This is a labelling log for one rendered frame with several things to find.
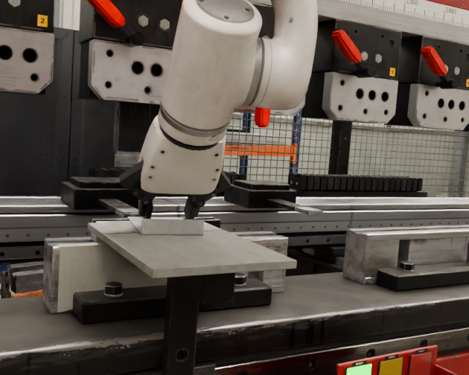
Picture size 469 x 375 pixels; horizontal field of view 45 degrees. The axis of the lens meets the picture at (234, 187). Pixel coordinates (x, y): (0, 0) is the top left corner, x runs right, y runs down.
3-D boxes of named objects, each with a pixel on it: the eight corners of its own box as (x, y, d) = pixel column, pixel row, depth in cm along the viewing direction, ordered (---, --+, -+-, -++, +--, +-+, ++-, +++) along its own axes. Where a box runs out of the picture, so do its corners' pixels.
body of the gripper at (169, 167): (228, 103, 72) (208, 166, 80) (147, 97, 69) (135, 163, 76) (240, 143, 67) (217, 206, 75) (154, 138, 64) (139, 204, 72)
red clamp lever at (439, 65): (435, 43, 100) (459, 83, 104) (417, 45, 103) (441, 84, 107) (429, 50, 99) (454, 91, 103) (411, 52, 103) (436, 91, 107)
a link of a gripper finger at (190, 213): (215, 178, 79) (204, 210, 83) (193, 178, 78) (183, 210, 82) (219, 196, 77) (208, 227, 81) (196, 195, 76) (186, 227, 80)
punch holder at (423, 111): (414, 126, 105) (423, 35, 104) (382, 124, 113) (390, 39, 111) (469, 130, 113) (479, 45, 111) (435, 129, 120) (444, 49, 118)
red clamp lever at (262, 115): (261, 127, 85) (266, 61, 84) (248, 126, 89) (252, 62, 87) (272, 128, 86) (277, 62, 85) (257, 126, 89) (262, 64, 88)
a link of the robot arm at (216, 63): (235, 91, 71) (161, 79, 68) (266, -6, 62) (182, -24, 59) (242, 135, 65) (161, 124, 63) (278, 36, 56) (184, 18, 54)
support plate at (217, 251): (152, 278, 58) (152, 269, 58) (87, 229, 81) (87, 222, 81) (296, 268, 67) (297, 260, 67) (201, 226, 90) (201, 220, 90)
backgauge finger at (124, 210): (96, 226, 87) (97, 193, 86) (59, 201, 110) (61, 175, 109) (169, 224, 93) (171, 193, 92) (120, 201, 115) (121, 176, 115)
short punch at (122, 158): (116, 167, 83) (119, 101, 82) (112, 166, 85) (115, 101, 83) (179, 169, 88) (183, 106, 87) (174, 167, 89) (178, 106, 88)
